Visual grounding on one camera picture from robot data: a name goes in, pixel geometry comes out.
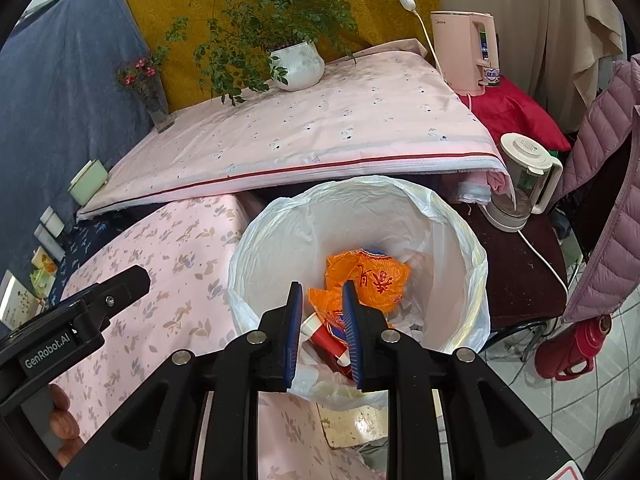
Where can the white flat box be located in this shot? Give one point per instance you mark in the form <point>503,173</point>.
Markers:
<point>19,300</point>

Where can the short white bottle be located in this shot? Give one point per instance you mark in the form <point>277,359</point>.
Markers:
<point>53,220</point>

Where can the dark brown side table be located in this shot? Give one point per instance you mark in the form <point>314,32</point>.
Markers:
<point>515,280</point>

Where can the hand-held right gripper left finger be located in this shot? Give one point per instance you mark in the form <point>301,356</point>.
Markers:
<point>295,332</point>

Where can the bin with white plastic liner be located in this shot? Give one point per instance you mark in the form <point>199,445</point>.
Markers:
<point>310,230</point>

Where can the green and yellow small box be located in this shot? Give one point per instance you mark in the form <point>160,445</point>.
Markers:
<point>41,281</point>

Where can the tall white bottle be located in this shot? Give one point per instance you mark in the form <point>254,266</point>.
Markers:
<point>48,242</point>

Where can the blue hanging blanket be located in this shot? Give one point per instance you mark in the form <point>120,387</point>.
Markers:
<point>60,110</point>

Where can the yellow hanging blanket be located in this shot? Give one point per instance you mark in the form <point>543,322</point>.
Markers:
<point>160,10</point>

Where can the pink floral tablecloth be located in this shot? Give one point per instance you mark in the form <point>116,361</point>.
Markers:
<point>165,270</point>

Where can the orange plastic bag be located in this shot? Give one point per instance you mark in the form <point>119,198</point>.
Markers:
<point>372,280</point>

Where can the red and white paper cup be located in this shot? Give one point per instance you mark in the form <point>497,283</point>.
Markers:
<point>325,338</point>

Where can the person's left hand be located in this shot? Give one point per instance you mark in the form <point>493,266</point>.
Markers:
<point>65,420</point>

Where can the yellow and orange small box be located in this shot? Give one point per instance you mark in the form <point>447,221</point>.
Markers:
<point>44,260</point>

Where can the glass kettle with white lid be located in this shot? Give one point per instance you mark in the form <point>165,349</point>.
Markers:
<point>525,152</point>

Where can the red thermos flask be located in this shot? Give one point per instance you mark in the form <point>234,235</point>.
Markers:
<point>565,356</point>

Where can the pale green box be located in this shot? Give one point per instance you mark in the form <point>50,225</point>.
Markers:
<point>87,182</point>

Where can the beige curtain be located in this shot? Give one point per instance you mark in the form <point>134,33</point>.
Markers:
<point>540,35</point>

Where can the glass vase with pink flowers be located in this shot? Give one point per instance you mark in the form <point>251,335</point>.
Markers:
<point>158,108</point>

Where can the pink electric kettle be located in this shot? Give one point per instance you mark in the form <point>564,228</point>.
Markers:
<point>455,55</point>

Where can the pink down jacket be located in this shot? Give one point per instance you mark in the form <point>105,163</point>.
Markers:
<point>610,210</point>

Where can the red cloth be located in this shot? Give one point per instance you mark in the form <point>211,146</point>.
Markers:
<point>520,115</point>

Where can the dark blue floral cloth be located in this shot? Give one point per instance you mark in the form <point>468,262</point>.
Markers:
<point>85,245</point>

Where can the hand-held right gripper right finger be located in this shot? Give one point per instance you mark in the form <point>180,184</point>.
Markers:
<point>353,332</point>

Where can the pink printed bed sheet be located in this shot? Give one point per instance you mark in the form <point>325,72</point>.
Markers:
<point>300,130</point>

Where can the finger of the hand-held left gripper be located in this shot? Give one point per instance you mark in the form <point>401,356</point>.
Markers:
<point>120,287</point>

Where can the green plant in white pot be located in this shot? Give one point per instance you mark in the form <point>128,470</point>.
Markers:
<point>300,66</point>

